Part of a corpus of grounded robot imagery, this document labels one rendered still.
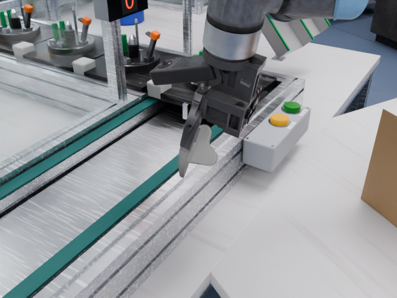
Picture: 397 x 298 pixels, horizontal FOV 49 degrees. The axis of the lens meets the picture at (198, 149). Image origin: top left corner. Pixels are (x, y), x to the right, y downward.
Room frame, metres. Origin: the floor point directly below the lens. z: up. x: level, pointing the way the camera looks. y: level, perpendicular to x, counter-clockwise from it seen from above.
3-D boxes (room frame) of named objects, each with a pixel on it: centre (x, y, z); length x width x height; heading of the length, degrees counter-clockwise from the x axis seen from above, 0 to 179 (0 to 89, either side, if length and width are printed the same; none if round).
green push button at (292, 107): (0.90, -0.21, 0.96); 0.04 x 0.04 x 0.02
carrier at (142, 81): (1.16, 0.18, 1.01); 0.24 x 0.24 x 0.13; 58
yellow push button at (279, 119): (0.84, -0.18, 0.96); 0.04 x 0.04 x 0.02
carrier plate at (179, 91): (1.02, -0.04, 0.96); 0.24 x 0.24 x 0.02; 58
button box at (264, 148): (0.84, -0.18, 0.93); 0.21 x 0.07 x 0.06; 148
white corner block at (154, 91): (0.99, 0.10, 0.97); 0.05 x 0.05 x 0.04; 58
